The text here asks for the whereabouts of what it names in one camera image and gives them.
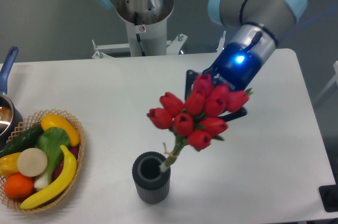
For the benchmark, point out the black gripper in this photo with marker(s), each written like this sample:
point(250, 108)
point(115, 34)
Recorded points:
point(235, 67)

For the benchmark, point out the red tulip bouquet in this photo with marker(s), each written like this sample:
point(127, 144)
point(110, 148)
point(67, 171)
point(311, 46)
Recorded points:
point(195, 121)

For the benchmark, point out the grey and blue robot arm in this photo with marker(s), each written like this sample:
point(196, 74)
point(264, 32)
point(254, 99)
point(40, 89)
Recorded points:
point(261, 24)

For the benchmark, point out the dark grey ribbed vase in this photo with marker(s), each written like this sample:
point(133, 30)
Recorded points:
point(152, 184)

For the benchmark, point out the black device at table edge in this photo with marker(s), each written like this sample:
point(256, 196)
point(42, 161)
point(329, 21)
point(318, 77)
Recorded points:
point(328, 195)

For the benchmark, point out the dark red vegetable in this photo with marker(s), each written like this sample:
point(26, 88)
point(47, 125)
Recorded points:
point(58, 170)

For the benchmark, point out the green bok choy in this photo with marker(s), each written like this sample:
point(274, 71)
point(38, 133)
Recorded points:
point(49, 142)

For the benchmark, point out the yellow banana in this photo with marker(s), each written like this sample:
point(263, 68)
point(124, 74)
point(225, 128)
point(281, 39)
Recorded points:
point(57, 186)

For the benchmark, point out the woven wicker basket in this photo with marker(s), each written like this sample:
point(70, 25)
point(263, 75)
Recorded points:
point(80, 142)

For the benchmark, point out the green cucumber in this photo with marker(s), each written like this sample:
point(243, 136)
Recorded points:
point(25, 140)

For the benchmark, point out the beige round disc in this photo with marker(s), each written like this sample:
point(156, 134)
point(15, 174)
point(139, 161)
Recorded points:
point(32, 162)

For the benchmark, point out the yellow bell pepper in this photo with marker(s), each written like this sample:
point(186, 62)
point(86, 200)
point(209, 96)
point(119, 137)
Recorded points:
point(9, 164)

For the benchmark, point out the orange fruit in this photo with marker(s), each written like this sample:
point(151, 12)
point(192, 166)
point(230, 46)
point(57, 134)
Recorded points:
point(18, 186)

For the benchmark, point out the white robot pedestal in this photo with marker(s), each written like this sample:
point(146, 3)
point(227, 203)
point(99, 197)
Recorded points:
point(146, 26)

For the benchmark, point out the white frame at right edge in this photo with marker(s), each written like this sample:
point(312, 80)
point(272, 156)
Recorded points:
point(329, 89)

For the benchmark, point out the blue handled saucepan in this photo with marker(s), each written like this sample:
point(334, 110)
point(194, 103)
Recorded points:
point(10, 116)

